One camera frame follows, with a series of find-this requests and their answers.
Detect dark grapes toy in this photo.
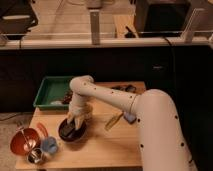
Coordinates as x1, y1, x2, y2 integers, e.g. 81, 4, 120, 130
62, 92, 72, 104

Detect white object in tray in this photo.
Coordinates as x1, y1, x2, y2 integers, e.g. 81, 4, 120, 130
50, 100, 63, 106

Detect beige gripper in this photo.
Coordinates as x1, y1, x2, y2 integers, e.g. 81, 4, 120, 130
67, 94, 92, 130

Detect orange red bowl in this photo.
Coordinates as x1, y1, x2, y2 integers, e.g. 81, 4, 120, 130
10, 128, 40, 156

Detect black monitor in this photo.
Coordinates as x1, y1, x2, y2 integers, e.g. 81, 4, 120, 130
134, 0, 191, 32

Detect blue sponge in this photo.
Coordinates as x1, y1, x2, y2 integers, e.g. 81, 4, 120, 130
124, 113, 136, 124

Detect orange carrot toy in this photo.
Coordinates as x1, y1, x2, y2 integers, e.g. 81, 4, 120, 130
37, 122, 48, 138

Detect purple bowl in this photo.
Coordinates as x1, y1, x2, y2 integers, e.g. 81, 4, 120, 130
58, 119, 87, 142

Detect dark eraser block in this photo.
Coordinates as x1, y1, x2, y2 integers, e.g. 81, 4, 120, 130
62, 123, 75, 136

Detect green plastic tray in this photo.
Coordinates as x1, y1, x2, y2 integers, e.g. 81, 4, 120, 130
33, 76, 72, 110

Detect small steel cup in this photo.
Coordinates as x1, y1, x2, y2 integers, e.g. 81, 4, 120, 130
27, 148, 44, 164

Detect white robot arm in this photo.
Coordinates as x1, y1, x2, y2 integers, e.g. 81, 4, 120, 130
68, 75, 196, 171

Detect metal spoon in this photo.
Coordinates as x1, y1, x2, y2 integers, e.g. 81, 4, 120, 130
17, 122, 30, 149

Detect yellow green banana toy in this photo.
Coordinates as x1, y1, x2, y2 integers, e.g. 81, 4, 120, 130
105, 113, 123, 131

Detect grey metal post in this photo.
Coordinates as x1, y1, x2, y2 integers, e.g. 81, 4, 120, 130
90, 9, 100, 45

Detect black glasses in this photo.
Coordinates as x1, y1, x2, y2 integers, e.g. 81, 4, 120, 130
111, 84, 136, 93

